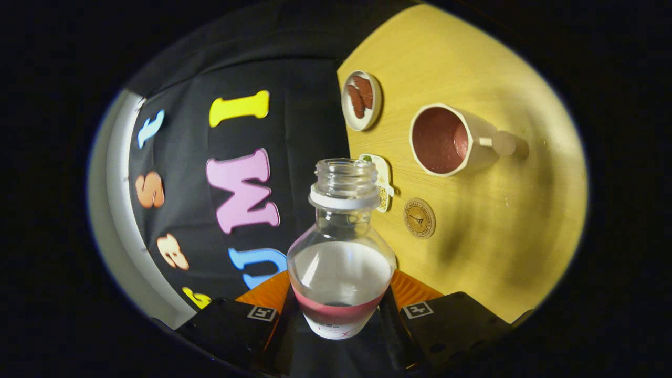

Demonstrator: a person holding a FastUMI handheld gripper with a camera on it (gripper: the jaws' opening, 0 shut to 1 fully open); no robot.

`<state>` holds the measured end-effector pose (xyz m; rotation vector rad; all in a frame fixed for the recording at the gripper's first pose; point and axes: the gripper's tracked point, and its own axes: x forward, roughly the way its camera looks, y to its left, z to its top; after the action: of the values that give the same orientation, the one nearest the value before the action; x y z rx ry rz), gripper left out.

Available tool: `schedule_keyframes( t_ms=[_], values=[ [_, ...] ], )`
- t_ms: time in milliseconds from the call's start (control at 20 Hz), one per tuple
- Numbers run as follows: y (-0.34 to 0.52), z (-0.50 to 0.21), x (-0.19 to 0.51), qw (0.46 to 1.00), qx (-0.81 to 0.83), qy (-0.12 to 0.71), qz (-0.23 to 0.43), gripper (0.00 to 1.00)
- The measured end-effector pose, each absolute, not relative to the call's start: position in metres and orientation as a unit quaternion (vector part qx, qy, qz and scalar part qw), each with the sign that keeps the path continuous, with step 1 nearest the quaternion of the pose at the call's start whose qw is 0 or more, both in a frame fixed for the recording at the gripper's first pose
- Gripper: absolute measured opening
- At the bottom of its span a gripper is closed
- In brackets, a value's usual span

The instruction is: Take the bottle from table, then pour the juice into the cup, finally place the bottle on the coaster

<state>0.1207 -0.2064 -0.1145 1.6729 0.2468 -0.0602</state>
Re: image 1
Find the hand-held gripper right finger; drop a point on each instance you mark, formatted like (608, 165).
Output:
(392, 341)

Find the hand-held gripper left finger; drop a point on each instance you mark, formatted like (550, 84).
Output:
(281, 341)

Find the clear juice bottle pink label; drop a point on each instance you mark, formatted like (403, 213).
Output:
(341, 273)

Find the round brown coaster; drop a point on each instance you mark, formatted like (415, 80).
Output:
(419, 218)

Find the wooden table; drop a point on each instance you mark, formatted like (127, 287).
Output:
(499, 236)

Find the white divided dish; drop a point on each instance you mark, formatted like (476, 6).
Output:
(384, 178)

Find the black backdrop cloth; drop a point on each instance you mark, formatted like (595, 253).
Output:
(294, 115)

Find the round white plate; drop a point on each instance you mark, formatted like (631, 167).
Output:
(375, 105)

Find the reddish meat slice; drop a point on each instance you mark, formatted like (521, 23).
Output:
(357, 102)
(365, 90)

